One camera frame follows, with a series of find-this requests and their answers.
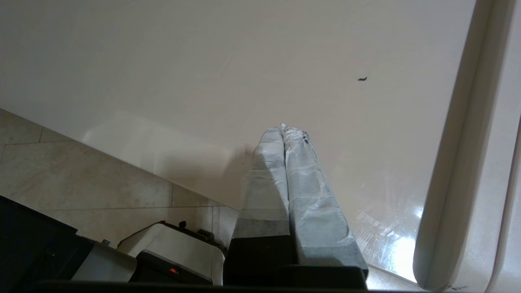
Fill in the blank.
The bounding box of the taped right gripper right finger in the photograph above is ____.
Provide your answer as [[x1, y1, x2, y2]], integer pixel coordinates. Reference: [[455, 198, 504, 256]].
[[283, 124, 369, 281]]

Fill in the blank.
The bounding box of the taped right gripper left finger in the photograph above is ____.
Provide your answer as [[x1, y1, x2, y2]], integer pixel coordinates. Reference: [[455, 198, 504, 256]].
[[223, 126, 291, 285]]

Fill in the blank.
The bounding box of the white grey robot chassis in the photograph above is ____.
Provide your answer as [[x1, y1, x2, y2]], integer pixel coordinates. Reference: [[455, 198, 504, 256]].
[[71, 221, 227, 286]]

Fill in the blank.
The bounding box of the beige raised counter ledge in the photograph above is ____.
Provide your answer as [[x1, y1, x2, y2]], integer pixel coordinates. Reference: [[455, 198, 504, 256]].
[[413, 0, 521, 291]]

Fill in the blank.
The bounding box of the black robot torso column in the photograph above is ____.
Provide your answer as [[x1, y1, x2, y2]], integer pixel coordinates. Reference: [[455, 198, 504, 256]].
[[0, 195, 96, 293]]

